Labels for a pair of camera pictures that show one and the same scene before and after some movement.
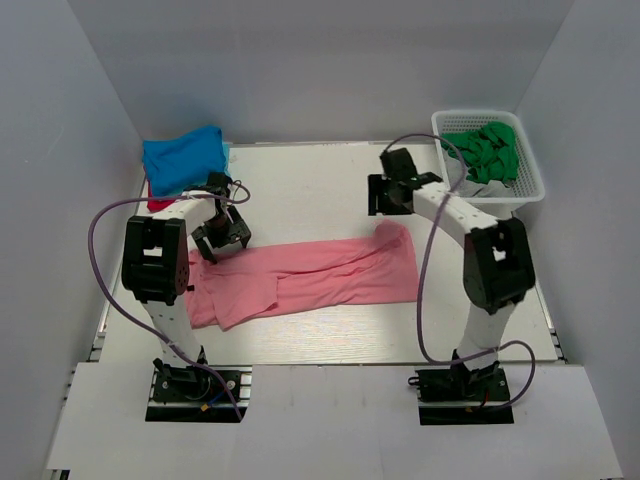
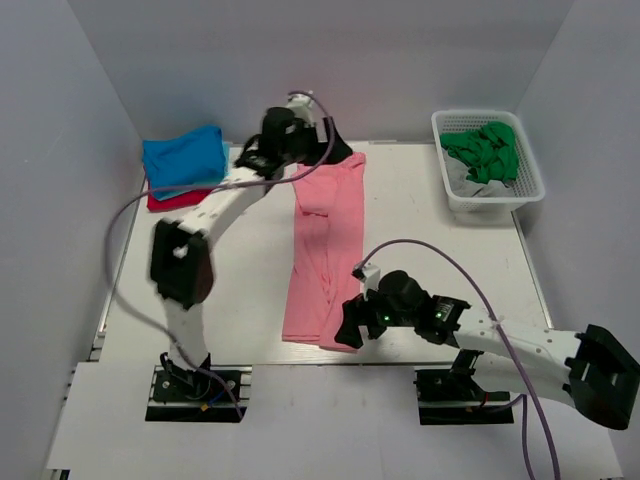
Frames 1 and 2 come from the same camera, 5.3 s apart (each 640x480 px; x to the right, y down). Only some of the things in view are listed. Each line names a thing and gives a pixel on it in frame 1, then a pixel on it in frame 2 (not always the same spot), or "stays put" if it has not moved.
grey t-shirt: (471, 189) stays put
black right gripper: (377, 184) -> (354, 312)
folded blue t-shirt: (174, 165) stays put
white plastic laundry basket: (501, 171) stays put
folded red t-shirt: (155, 206) stays put
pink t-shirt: (249, 282) -> (327, 248)
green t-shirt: (490, 153) stays put
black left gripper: (237, 231) -> (338, 151)
